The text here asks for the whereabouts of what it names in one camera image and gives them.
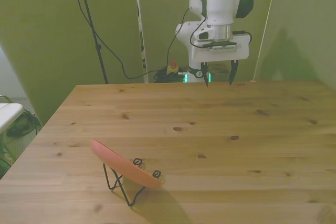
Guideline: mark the white partition frame strip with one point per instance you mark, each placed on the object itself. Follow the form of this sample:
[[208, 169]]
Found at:
[[140, 24], [267, 22]]

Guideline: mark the pink round plate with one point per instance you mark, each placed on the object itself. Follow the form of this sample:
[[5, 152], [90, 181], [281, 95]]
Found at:
[[123, 165]]

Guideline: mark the white side cart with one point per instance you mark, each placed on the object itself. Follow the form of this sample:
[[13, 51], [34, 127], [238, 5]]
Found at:
[[8, 112]]

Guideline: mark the dark bag on floor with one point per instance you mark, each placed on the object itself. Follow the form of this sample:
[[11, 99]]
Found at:
[[21, 127]]

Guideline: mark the black camera stand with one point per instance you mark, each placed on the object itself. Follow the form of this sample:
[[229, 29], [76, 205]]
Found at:
[[90, 22]]

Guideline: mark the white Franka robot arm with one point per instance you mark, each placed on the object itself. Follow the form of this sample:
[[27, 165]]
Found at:
[[220, 3]]

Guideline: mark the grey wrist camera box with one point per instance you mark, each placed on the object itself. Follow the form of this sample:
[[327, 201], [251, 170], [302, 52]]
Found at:
[[225, 48]]

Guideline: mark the yellow emergency stop button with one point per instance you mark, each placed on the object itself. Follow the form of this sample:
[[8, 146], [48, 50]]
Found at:
[[172, 69]]

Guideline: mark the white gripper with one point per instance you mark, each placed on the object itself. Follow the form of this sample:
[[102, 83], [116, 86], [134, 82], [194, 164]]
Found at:
[[223, 56]]

